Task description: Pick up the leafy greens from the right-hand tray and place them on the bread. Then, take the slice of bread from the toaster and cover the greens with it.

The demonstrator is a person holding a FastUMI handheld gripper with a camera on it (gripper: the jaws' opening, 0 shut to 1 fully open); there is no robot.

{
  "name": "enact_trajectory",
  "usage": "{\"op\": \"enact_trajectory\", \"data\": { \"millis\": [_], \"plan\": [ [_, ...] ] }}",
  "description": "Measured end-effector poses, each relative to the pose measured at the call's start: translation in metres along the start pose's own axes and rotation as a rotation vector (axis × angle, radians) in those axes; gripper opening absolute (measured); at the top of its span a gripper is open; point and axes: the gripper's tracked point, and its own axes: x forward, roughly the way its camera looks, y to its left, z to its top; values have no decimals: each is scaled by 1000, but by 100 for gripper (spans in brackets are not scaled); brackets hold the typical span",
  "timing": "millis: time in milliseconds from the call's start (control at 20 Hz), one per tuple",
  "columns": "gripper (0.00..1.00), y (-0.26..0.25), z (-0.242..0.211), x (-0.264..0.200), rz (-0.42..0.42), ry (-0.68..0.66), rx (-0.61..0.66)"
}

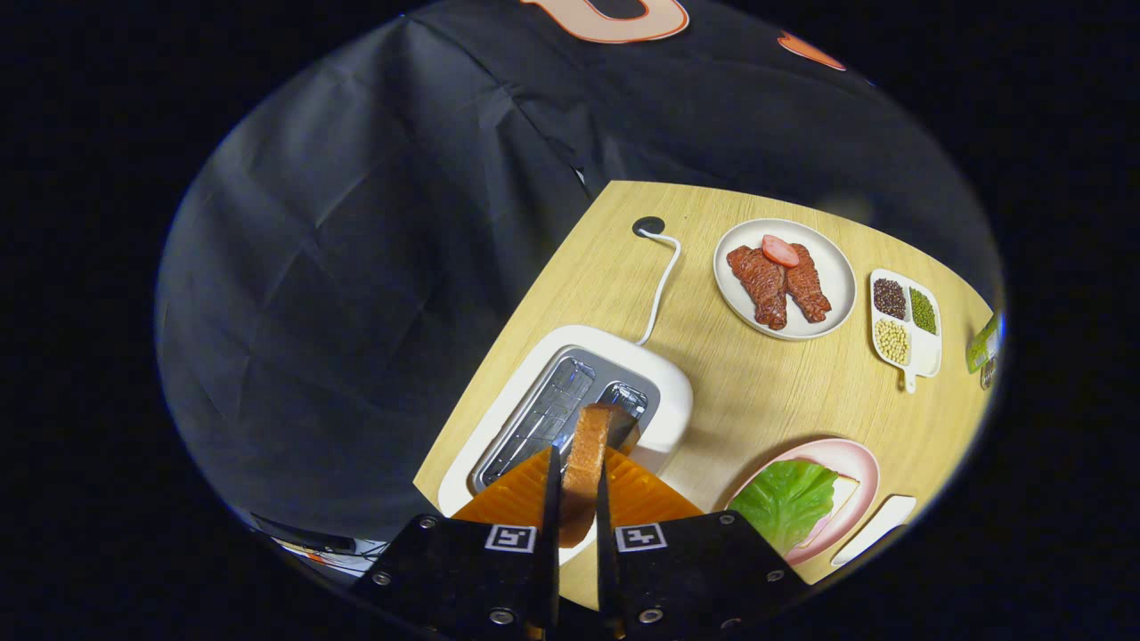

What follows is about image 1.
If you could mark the pile of dark beans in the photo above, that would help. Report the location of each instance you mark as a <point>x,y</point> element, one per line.
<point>889,298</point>

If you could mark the white toaster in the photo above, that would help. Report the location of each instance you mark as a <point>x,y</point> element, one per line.
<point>663,392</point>

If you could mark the green lettuce leaf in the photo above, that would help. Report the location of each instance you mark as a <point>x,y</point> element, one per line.
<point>784,503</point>

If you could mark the pile of green beans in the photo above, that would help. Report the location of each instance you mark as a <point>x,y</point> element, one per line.
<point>923,312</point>

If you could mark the pile of yellow soybeans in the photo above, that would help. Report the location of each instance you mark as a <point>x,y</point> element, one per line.
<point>892,342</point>

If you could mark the white shallow dish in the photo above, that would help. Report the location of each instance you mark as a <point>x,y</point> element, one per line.
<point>877,525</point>

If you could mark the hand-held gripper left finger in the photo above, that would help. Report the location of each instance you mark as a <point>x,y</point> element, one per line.
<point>550,534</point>

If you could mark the brown meat strip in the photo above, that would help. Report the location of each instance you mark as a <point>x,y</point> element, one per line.
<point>761,285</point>
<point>809,289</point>

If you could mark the white divided tray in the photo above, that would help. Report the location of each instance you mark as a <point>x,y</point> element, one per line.
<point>926,352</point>

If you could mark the pink plate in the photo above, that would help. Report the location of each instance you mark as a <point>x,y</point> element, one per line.
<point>862,463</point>

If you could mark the grey round plate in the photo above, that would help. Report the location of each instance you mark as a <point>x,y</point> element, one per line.
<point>833,267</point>

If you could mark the brown toast slice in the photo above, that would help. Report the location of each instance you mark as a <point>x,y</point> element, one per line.
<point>585,472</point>

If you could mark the silver bottle with green label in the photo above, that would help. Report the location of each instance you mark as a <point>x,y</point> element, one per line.
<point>982,347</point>

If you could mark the white bread slice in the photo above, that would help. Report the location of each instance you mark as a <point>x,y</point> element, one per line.
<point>842,499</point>

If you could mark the red sausage slice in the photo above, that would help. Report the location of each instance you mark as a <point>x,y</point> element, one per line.
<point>780,251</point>

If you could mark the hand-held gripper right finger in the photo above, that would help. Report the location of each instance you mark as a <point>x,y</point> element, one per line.
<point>606,552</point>

